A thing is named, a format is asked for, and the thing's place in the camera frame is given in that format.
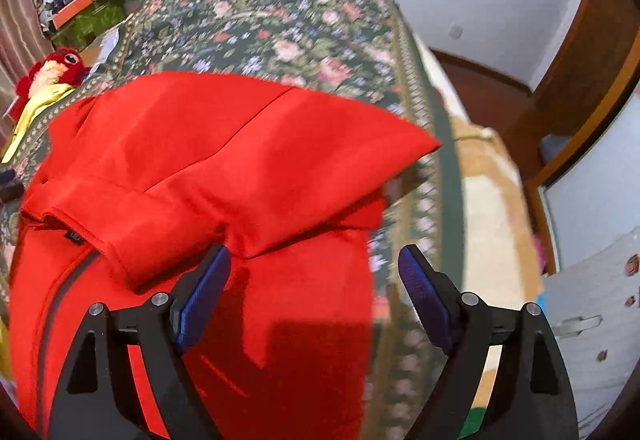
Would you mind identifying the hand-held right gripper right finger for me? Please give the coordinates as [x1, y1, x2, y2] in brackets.
[397, 244, 581, 440]

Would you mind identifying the brown wooden door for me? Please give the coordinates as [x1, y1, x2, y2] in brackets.
[502, 0, 640, 186]

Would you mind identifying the green patterned cloth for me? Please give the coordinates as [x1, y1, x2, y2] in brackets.
[50, 0, 127, 52]

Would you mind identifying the red zip jacket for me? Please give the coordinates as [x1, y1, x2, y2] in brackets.
[9, 72, 442, 440]

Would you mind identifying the orange box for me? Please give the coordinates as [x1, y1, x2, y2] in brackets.
[51, 0, 94, 29]

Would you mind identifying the dark floral bed blanket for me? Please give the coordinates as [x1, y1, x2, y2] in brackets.
[0, 0, 467, 440]

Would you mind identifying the yellow cloth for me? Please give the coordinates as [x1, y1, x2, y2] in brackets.
[0, 83, 77, 165]

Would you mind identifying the brown striped curtain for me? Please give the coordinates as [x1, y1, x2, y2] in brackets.
[0, 0, 57, 121]

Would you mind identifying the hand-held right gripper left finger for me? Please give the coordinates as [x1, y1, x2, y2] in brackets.
[47, 244, 233, 440]

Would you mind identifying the red plush toy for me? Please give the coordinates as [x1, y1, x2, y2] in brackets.
[11, 48, 92, 121]

